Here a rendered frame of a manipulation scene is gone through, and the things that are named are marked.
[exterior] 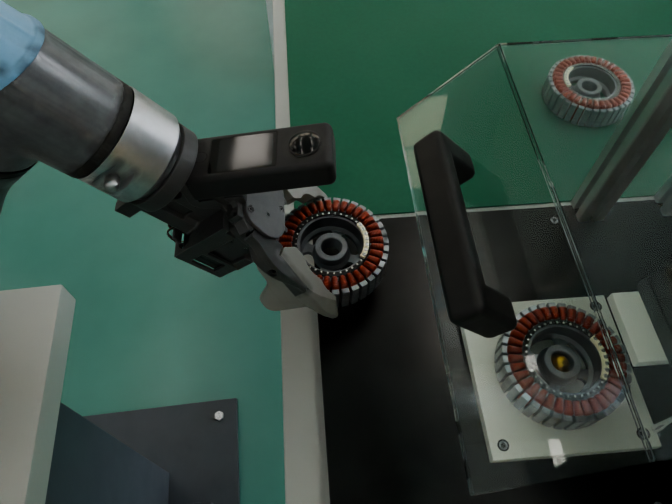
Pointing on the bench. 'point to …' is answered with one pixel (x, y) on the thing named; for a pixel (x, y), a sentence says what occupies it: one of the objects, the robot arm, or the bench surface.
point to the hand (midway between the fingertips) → (335, 251)
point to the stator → (370, 239)
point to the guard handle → (458, 239)
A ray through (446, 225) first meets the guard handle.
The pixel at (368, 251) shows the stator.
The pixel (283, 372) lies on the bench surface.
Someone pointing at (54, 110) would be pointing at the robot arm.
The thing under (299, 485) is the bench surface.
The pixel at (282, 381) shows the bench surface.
